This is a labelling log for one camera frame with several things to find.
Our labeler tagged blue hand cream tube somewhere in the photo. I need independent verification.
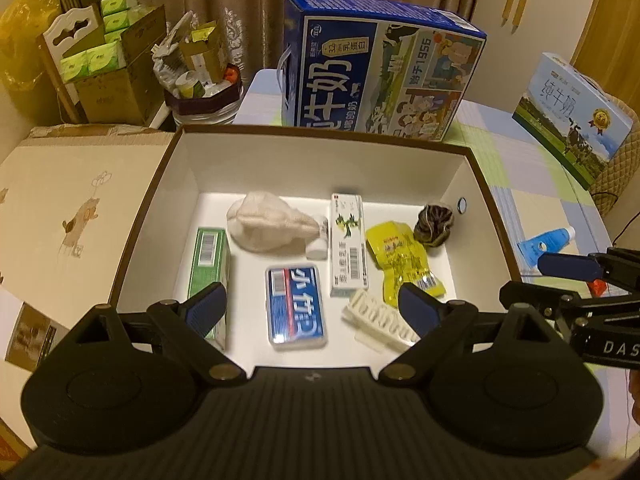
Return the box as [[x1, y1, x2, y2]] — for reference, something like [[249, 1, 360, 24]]
[[518, 226, 576, 268]]

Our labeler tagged brown cardboard storage box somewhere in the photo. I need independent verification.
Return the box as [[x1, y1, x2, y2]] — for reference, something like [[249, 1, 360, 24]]
[[112, 125, 520, 372]]

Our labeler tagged large blue milk carton box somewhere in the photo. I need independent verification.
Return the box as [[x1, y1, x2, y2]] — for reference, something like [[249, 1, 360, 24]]
[[278, 0, 487, 142]]

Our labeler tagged brown hair scrunchie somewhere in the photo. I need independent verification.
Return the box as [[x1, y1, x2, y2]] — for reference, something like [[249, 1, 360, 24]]
[[413, 203, 454, 248]]

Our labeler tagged checkered bed sheet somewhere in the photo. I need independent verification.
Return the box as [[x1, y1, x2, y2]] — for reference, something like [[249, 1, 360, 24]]
[[233, 70, 639, 458]]

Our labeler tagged white sock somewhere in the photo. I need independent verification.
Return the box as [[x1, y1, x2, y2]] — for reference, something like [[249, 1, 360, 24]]
[[227, 192, 320, 252]]

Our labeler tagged white plastic hair clip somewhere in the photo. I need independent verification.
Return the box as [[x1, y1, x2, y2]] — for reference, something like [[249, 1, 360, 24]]
[[342, 289, 420, 352]]

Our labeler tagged white ointment box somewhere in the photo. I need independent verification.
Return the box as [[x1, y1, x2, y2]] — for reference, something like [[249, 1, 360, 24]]
[[329, 193, 369, 297]]

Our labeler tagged green medicine box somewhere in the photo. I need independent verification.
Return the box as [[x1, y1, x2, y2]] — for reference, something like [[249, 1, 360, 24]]
[[186, 228, 231, 351]]

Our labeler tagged blue white card case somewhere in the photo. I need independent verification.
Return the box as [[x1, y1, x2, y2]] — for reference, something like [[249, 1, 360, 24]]
[[266, 263, 328, 351]]

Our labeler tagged yellow plastic bag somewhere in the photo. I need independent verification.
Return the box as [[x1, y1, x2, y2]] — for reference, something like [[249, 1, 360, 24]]
[[0, 0, 61, 92]]

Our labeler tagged cardboard box with green tissues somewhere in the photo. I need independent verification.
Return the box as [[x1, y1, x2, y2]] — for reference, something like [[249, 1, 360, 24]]
[[37, 0, 166, 126]]

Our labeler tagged red packet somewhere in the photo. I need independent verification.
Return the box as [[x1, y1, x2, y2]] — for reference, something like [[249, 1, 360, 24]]
[[587, 278, 608, 298]]

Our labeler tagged trash bin with rubbish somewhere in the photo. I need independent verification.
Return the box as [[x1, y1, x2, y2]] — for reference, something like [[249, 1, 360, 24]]
[[151, 11, 243, 127]]

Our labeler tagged yellow snack packet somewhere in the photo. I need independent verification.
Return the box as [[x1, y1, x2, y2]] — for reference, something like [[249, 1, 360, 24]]
[[366, 221, 446, 308]]

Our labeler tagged light blue milk gift box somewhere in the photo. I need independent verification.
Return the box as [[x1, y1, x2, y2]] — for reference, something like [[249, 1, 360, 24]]
[[513, 52, 632, 188]]

